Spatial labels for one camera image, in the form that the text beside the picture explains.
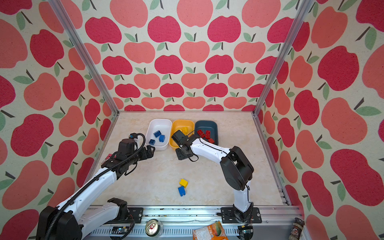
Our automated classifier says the dark spice jar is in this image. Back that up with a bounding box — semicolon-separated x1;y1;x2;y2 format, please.
288;218;305;240

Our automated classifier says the white plastic container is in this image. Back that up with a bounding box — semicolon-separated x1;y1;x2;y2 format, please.
146;119;172;151

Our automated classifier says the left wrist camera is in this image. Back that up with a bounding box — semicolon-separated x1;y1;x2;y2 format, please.
116;139;138;161

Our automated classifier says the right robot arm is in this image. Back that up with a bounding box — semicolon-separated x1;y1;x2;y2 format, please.
172;131;254;223

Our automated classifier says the orange snack bag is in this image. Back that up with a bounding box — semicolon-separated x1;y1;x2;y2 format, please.
193;221;228;240

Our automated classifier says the dark teal plastic container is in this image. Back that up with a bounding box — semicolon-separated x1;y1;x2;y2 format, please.
195;120;219;145

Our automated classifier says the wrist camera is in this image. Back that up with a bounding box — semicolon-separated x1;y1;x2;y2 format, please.
116;139;138;161
172;130;189;148

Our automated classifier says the black round object front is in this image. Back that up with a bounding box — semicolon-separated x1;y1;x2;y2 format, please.
238;225;254;240

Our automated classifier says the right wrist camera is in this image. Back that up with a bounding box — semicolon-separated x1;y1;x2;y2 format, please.
172;130;189;148

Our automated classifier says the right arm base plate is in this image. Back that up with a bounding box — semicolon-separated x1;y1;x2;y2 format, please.
221;207;263;224

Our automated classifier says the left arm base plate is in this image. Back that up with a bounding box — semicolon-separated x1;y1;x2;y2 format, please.
128;207;144;224

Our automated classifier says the yellow plastic container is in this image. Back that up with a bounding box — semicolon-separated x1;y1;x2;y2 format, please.
169;120;195;150

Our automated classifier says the soda can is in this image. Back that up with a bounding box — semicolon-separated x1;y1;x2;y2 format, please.
145;219;164;238

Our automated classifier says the blue lego brick angled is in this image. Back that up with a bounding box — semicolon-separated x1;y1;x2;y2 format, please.
154;131;162;138

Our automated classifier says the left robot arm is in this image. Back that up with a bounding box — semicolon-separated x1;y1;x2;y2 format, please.
36;146;155;240

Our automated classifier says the yellow lego brick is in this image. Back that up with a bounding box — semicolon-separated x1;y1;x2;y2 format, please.
182;127;188;135
179;179;189;188

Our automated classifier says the yellow lego brick front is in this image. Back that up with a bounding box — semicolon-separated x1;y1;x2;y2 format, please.
179;179;189;188

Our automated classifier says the blue lego brick front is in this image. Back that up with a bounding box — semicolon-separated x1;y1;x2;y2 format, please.
178;186;186;197

